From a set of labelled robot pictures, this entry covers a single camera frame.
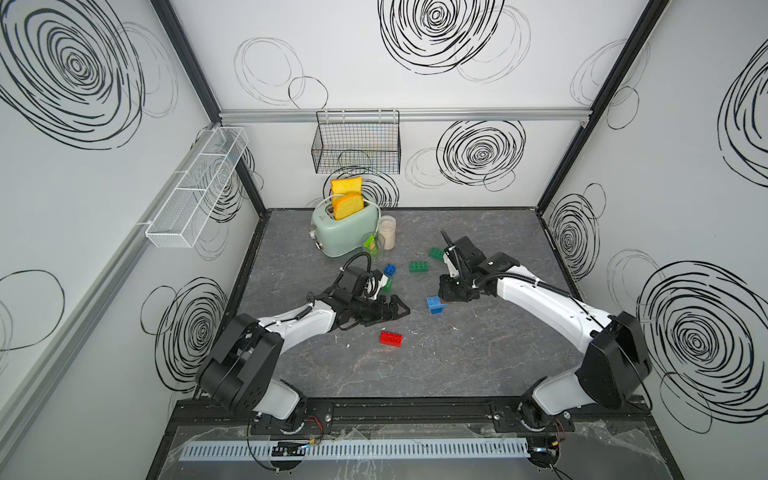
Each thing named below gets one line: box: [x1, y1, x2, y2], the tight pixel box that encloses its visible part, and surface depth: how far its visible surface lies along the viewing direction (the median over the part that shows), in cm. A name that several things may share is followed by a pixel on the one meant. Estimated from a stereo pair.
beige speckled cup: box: [378, 215, 397, 251], surface depth 105 cm
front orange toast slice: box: [333, 193, 364, 221], surface depth 96 cm
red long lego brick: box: [379, 331, 403, 348], surface depth 88 cm
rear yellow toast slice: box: [330, 176, 363, 195], surface depth 101 cm
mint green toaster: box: [310, 204, 379, 257], surface depth 101 cm
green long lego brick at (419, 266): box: [409, 261, 429, 273], surface depth 104 cm
